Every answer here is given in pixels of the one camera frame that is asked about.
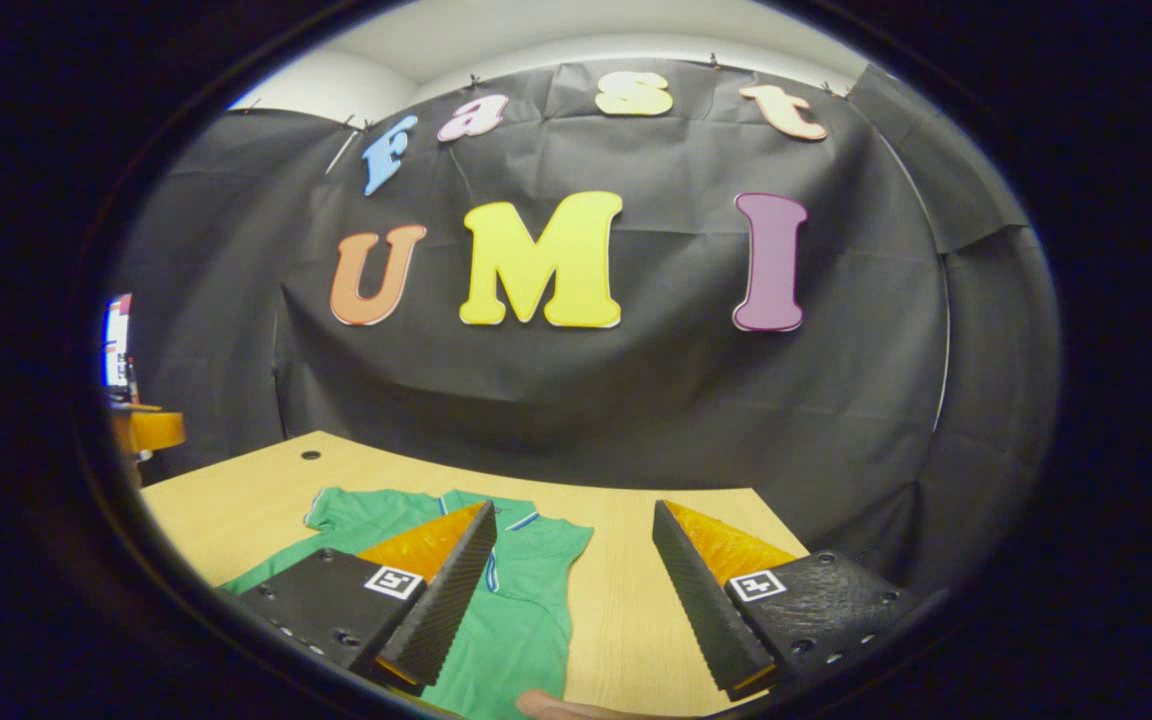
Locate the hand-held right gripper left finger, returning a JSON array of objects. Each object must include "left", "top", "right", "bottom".
[{"left": 216, "top": 500, "right": 499, "bottom": 698}]

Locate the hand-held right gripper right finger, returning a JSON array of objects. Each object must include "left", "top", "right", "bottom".
[{"left": 652, "top": 500, "right": 922, "bottom": 703}]

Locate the green T-shirt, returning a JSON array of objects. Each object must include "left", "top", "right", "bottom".
[{"left": 219, "top": 487, "right": 595, "bottom": 719}]

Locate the computer monitor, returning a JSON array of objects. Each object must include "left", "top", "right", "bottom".
[{"left": 101, "top": 293, "right": 134, "bottom": 391}]

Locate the black backdrop cloth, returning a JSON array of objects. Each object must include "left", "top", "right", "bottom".
[{"left": 111, "top": 55, "right": 1062, "bottom": 601}]

